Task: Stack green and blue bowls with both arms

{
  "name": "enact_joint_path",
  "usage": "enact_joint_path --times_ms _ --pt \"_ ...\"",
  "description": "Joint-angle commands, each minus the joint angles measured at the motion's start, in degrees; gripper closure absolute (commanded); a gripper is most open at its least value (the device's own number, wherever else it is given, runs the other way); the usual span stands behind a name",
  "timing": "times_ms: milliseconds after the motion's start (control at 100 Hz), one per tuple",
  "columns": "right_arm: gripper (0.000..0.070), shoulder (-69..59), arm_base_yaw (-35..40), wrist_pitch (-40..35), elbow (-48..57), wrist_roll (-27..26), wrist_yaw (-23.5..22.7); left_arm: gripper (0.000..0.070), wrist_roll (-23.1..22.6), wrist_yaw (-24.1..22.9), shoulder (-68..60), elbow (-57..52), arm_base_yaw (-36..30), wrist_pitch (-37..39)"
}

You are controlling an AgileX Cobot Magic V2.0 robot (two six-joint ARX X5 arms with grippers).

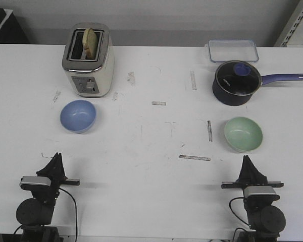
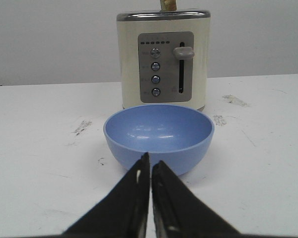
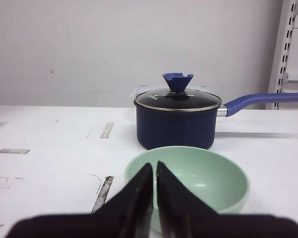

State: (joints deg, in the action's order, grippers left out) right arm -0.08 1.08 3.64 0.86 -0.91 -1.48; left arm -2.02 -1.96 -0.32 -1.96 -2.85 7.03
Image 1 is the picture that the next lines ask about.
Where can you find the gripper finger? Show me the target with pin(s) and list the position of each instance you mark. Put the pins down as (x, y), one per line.
(50, 170)
(60, 168)
(254, 175)
(243, 176)

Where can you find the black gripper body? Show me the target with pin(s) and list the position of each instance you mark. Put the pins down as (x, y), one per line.
(252, 204)
(48, 194)

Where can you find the green bowl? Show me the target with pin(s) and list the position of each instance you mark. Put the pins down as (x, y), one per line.
(243, 134)

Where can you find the blue bowl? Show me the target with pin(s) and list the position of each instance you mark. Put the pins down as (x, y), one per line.
(78, 116)

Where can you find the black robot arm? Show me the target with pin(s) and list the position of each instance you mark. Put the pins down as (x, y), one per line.
(264, 220)
(35, 214)

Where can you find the dark blue saucepan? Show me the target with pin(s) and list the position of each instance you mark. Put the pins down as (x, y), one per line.
(235, 100)

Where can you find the glass pot lid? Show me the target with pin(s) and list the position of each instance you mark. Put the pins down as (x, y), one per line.
(237, 78)

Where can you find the cream two-slot toaster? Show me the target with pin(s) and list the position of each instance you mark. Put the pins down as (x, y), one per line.
(89, 77)

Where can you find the clear plastic food container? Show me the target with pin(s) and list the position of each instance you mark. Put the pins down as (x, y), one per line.
(223, 50)

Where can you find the slice of toast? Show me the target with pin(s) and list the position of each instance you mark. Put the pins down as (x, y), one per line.
(89, 43)

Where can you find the white metal shelf upright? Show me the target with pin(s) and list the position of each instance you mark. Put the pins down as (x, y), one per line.
(292, 33)

